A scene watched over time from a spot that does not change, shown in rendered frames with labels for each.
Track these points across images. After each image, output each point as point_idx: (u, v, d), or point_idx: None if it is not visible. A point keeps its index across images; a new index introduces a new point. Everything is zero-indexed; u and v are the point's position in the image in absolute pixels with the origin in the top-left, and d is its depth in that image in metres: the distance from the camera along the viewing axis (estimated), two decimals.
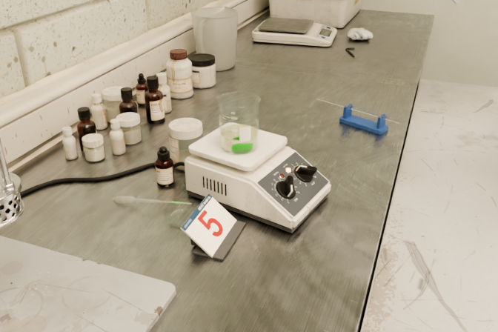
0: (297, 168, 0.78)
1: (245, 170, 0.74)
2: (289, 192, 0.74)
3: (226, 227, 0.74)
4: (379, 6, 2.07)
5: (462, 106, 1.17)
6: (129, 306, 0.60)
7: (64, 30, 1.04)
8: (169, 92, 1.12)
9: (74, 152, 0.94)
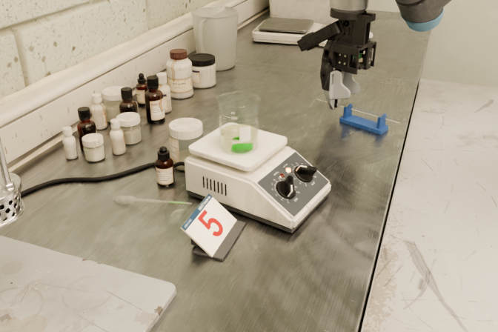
0: (297, 168, 0.78)
1: (245, 170, 0.74)
2: (289, 192, 0.74)
3: (226, 227, 0.74)
4: (379, 6, 2.07)
5: (462, 106, 1.17)
6: (129, 306, 0.60)
7: (64, 30, 1.03)
8: (169, 92, 1.12)
9: (74, 152, 0.94)
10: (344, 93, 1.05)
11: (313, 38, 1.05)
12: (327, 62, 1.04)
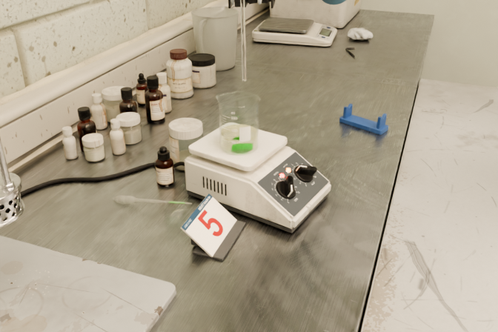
0: (297, 168, 0.78)
1: (245, 170, 0.74)
2: (289, 192, 0.74)
3: (226, 227, 0.74)
4: (379, 6, 2.07)
5: (462, 106, 1.17)
6: (129, 306, 0.60)
7: (64, 30, 1.03)
8: (169, 92, 1.12)
9: (74, 152, 0.94)
10: None
11: None
12: None
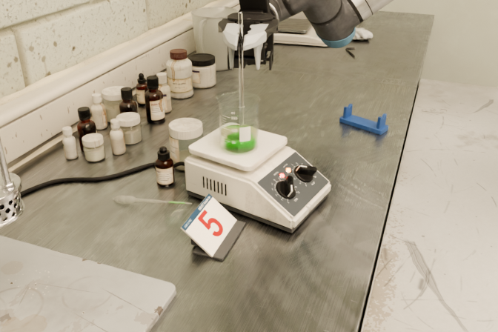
0: (297, 168, 0.78)
1: (245, 170, 0.74)
2: (289, 192, 0.74)
3: (226, 227, 0.74)
4: None
5: (462, 106, 1.17)
6: (129, 306, 0.60)
7: (64, 30, 1.03)
8: (169, 92, 1.12)
9: (74, 152, 0.94)
10: (259, 62, 0.76)
11: None
12: None
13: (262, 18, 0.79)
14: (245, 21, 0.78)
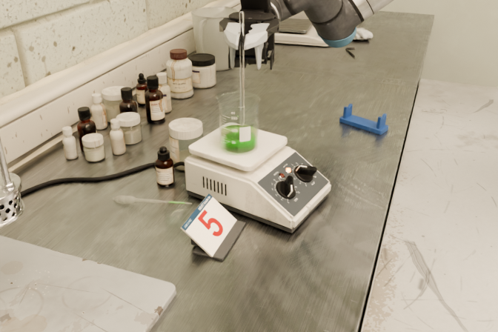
0: (297, 168, 0.78)
1: (245, 170, 0.74)
2: (289, 192, 0.74)
3: (226, 227, 0.74)
4: None
5: (462, 106, 1.17)
6: (129, 306, 0.60)
7: (64, 30, 1.03)
8: (169, 92, 1.12)
9: (74, 152, 0.94)
10: (260, 61, 0.76)
11: None
12: None
13: (263, 17, 0.79)
14: (246, 20, 0.78)
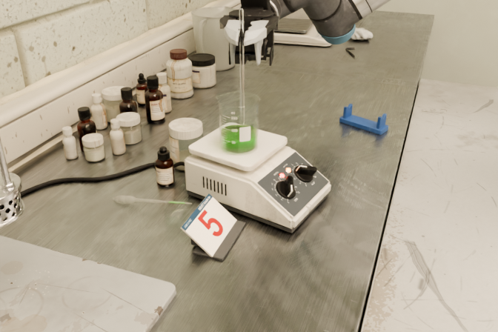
0: (297, 168, 0.78)
1: (245, 170, 0.74)
2: (289, 192, 0.74)
3: (226, 227, 0.74)
4: None
5: (462, 106, 1.17)
6: (129, 306, 0.60)
7: (64, 30, 1.03)
8: (169, 92, 1.12)
9: (74, 152, 0.94)
10: (259, 58, 0.78)
11: None
12: None
13: (263, 15, 0.81)
14: (246, 17, 0.80)
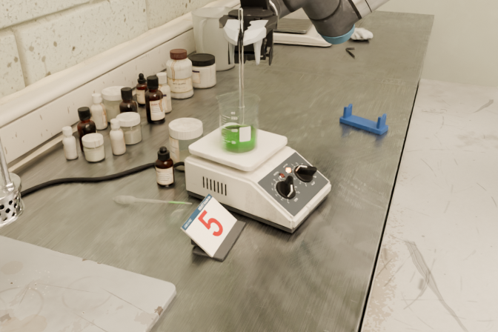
0: (297, 168, 0.78)
1: (245, 170, 0.74)
2: (289, 192, 0.74)
3: (226, 227, 0.74)
4: (379, 6, 2.07)
5: (462, 106, 1.17)
6: (129, 306, 0.60)
7: (64, 30, 1.03)
8: (169, 92, 1.12)
9: (74, 152, 0.94)
10: (259, 57, 0.78)
11: None
12: None
13: (262, 14, 0.81)
14: (245, 17, 0.80)
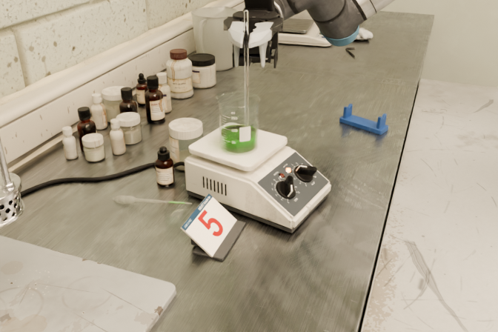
0: (297, 168, 0.78)
1: (245, 170, 0.74)
2: (289, 192, 0.74)
3: (226, 227, 0.74)
4: None
5: (462, 106, 1.17)
6: (129, 306, 0.60)
7: (64, 30, 1.03)
8: (169, 92, 1.12)
9: (74, 152, 0.94)
10: (264, 60, 0.77)
11: None
12: None
13: (267, 16, 0.79)
14: (250, 19, 0.79)
